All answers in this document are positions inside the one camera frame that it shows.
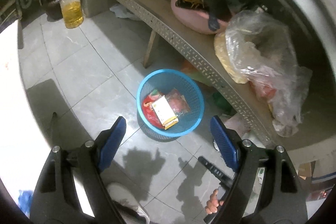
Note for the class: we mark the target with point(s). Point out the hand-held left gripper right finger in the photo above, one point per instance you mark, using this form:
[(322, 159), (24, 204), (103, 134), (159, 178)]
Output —
[(223, 142)]

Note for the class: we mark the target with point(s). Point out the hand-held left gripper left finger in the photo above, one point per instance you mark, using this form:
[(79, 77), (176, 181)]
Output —
[(113, 140)]

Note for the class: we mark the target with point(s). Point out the blue plastic basket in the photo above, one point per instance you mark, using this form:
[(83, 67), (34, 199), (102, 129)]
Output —
[(195, 119)]

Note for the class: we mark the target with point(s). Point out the red snack packet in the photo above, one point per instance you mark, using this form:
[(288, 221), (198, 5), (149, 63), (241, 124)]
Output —
[(148, 108)]

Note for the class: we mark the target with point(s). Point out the yellow box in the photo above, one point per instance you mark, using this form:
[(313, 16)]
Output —
[(162, 108)]

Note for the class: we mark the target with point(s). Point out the pink clear plastic bag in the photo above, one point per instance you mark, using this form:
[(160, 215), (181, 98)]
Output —
[(178, 103)]

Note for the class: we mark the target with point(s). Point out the blue wrapper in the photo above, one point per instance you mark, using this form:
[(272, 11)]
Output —
[(25, 200)]

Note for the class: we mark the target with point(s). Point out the person's right hand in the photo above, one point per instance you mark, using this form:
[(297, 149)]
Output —
[(211, 205)]

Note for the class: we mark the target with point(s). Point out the pale pink plastic bag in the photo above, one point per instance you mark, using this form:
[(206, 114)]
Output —
[(236, 127)]

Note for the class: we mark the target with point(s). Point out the red plastic bag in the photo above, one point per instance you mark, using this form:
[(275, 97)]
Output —
[(265, 91)]

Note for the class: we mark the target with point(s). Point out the crumpled clear plastic bag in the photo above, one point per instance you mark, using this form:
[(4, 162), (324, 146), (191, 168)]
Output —
[(288, 103)]

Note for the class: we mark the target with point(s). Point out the orange plastic bag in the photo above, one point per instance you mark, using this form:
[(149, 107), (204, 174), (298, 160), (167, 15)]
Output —
[(190, 71)]

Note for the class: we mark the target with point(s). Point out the yellow plastic bag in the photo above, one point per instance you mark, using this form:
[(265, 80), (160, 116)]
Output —
[(225, 56)]

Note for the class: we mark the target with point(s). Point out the wooden support leg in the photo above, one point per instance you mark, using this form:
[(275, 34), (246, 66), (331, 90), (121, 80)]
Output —
[(149, 50)]

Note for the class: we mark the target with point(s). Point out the brown cardboard box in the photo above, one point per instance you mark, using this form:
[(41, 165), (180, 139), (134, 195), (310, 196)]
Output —
[(317, 182)]

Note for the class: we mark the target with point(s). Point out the white rag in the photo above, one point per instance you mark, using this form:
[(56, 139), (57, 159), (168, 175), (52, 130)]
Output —
[(123, 12)]

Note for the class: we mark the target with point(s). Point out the pink basin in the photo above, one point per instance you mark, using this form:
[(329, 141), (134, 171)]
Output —
[(189, 19)]

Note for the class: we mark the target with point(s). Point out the cooking oil bottle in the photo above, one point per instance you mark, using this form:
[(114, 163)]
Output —
[(71, 11)]

